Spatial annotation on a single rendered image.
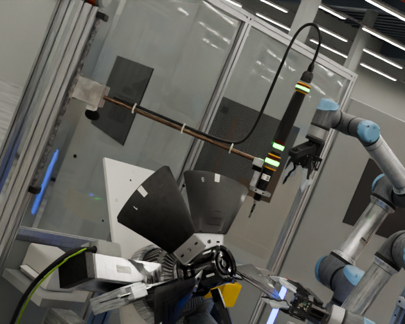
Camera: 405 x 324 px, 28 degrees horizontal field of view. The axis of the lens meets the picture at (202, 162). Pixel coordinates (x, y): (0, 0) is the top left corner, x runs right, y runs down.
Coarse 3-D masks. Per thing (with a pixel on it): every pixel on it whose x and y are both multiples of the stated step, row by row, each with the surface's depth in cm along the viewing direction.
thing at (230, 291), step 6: (234, 282) 298; (222, 288) 293; (228, 288) 294; (234, 288) 297; (240, 288) 300; (210, 294) 296; (222, 294) 293; (228, 294) 296; (234, 294) 298; (228, 300) 297; (234, 300) 299; (228, 306) 298
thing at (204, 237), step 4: (200, 236) 254; (204, 236) 254; (208, 236) 254; (212, 236) 254; (216, 236) 254; (220, 236) 254; (204, 240) 253; (212, 240) 253; (216, 240) 253; (220, 240) 253; (208, 244) 252; (212, 244) 252; (216, 244) 252; (220, 244) 252; (204, 248) 251
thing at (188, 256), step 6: (186, 240) 242; (192, 240) 243; (198, 240) 243; (180, 246) 242; (186, 246) 243; (192, 246) 243; (198, 246) 244; (204, 246) 244; (174, 252) 242; (180, 252) 243; (186, 252) 243; (192, 252) 244; (198, 252) 244; (180, 258) 243; (186, 258) 244; (192, 258) 244
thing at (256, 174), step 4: (256, 160) 251; (260, 160) 251; (256, 164) 251; (260, 164) 251; (252, 168) 250; (256, 168) 250; (260, 168) 250; (256, 172) 251; (260, 172) 251; (256, 176) 251; (252, 180) 251; (256, 180) 251; (252, 184) 251; (252, 188) 250; (256, 188) 249; (256, 192) 249; (260, 192) 249; (264, 192) 249; (268, 192) 252; (268, 196) 250
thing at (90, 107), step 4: (88, 104) 258; (88, 108) 258; (92, 108) 257; (96, 108) 259; (88, 112) 257; (92, 112) 257; (96, 112) 258; (88, 116) 257; (92, 116) 257; (96, 116) 257
